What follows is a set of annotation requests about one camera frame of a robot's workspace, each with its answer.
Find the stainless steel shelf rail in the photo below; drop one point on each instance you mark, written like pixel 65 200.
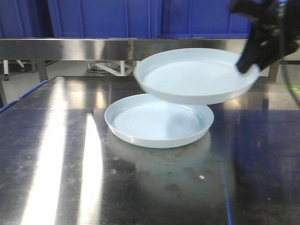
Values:
pixel 127 49

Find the white metal frame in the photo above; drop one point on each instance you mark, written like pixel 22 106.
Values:
pixel 112 67

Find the light blue plate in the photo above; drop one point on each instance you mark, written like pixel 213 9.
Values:
pixel 194 76
pixel 146 121

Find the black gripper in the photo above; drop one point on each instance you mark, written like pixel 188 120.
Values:
pixel 275 27

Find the blue plastic crate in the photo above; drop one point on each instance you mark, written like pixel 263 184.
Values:
pixel 105 18
pixel 201 19

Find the centre blue plastic crate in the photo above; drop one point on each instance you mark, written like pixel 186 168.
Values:
pixel 201 19

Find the left blue plastic crate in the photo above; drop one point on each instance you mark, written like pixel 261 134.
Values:
pixel 105 18

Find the far left blue crate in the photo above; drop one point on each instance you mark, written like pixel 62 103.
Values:
pixel 25 19

